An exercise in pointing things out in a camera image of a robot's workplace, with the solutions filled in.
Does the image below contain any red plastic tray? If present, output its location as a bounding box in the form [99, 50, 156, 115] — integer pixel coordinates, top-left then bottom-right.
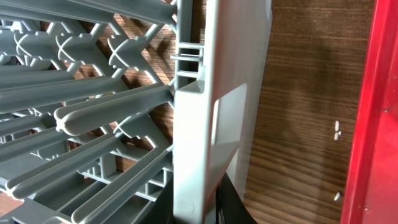
[340, 0, 397, 223]

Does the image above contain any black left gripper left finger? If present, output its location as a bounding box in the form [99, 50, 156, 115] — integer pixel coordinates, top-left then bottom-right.
[139, 178, 174, 224]

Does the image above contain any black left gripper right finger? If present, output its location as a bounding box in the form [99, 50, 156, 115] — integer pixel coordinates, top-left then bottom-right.
[216, 173, 257, 224]

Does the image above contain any grey dishwasher rack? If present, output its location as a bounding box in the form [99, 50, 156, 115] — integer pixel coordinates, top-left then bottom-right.
[1, 1, 272, 223]

